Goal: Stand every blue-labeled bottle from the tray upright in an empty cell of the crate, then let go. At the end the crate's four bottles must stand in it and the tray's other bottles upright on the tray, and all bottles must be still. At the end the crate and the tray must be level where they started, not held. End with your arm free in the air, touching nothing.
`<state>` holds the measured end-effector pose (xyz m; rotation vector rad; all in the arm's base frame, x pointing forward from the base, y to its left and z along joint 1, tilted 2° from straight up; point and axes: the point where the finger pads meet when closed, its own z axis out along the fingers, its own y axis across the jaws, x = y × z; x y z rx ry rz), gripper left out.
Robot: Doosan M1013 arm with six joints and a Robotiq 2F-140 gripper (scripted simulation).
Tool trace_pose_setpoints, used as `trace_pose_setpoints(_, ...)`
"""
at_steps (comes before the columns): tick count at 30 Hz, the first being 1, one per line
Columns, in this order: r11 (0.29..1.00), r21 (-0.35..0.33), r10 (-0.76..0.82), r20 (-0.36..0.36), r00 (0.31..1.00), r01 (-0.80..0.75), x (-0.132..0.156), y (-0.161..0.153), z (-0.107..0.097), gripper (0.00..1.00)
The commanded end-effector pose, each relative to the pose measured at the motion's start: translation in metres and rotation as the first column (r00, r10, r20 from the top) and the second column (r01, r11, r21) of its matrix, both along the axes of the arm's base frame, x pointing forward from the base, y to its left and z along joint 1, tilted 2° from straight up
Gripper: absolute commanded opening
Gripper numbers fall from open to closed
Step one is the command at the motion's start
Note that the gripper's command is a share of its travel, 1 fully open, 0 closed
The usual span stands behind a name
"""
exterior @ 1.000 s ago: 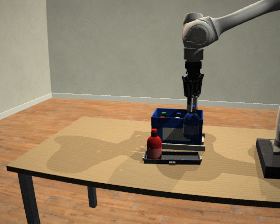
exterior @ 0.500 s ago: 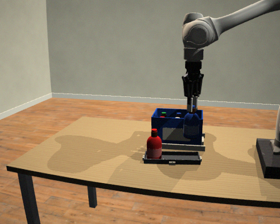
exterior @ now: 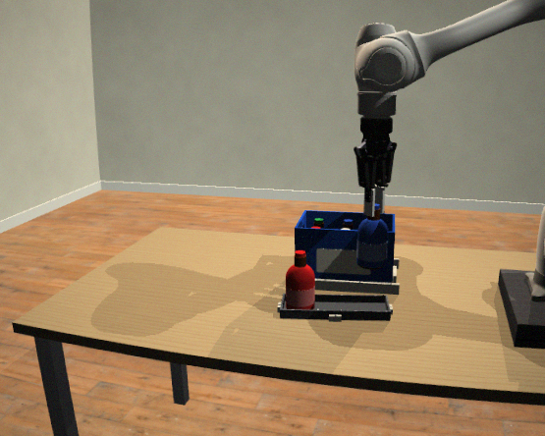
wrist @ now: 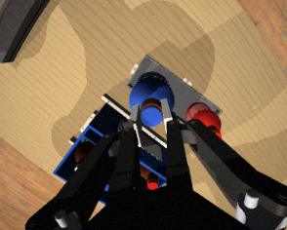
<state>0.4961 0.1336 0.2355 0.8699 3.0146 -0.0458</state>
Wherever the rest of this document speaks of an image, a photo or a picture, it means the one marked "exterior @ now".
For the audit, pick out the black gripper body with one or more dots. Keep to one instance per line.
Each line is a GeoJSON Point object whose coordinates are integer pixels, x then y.
{"type": "Point", "coordinates": [375, 130]}

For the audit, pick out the blue bottle with grey label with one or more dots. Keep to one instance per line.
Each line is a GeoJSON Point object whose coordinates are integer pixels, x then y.
{"type": "Point", "coordinates": [372, 241]}

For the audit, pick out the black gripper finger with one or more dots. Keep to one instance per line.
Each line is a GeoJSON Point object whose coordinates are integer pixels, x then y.
{"type": "Point", "coordinates": [384, 169]}
{"type": "Point", "coordinates": [366, 170]}

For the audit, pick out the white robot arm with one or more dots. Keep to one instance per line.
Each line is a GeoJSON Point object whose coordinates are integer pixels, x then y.
{"type": "Point", "coordinates": [386, 64]}

